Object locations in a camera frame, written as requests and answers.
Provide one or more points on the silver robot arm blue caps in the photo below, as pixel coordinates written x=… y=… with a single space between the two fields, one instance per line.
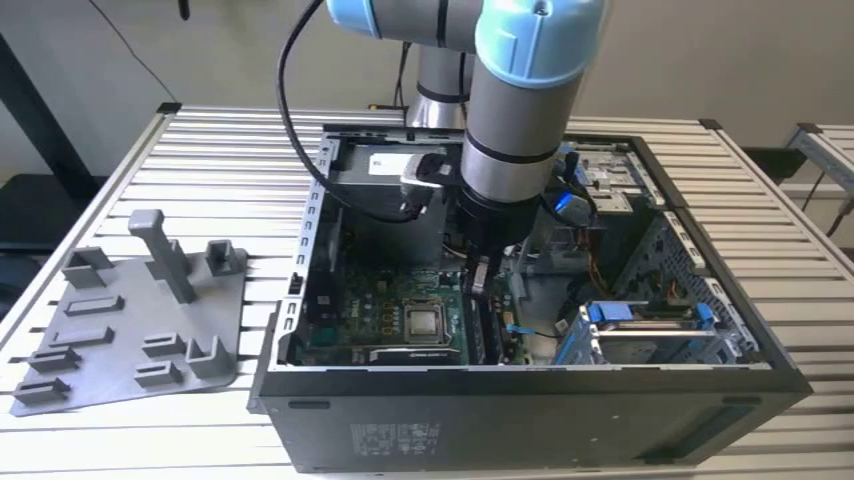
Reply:
x=520 y=125

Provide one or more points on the grey power supply unit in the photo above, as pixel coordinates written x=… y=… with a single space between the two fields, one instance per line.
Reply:
x=380 y=235

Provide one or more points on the silver CPU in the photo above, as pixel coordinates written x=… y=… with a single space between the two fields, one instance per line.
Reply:
x=424 y=323

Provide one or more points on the green motherboard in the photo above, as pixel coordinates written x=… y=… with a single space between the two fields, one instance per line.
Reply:
x=374 y=300

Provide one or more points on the hard disk in blue carrier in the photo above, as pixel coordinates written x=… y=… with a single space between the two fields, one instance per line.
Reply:
x=610 y=312

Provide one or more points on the black graphics card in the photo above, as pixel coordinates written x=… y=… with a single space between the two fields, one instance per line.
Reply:
x=414 y=356

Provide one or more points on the black PC case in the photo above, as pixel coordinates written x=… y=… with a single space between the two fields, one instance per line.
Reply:
x=467 y=425

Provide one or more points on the black box behind table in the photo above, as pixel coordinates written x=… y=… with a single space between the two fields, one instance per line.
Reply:
x=774 y=165

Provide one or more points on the metal slat side table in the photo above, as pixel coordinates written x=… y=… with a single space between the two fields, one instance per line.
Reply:
x=827 y=145

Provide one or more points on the grey plastic parts rack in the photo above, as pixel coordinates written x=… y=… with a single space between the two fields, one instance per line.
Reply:
x=120 y=310

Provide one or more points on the small black hanging object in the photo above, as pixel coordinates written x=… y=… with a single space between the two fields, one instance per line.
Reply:
x=183 y=10

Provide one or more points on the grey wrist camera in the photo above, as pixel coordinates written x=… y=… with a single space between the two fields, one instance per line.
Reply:
x=570 y=207

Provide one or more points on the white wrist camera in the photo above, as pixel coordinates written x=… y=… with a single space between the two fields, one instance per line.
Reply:
x=427 y=180

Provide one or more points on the black desk frame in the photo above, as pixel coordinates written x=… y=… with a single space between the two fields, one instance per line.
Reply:
x=47 y=210

